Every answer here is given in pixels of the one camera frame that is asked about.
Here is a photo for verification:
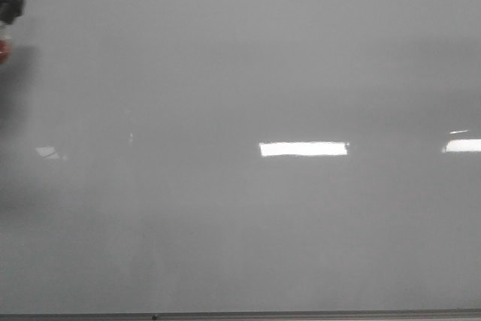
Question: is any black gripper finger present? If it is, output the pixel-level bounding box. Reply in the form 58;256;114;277
1;0;26;25

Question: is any white glossy whiteboard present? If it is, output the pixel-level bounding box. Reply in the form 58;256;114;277
1;0;480;313

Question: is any black whiteboard marker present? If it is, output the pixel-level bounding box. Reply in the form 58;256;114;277
0;23;12;65

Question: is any grey aluminium whiteboard frame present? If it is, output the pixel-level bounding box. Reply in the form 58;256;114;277
1;308;480;320

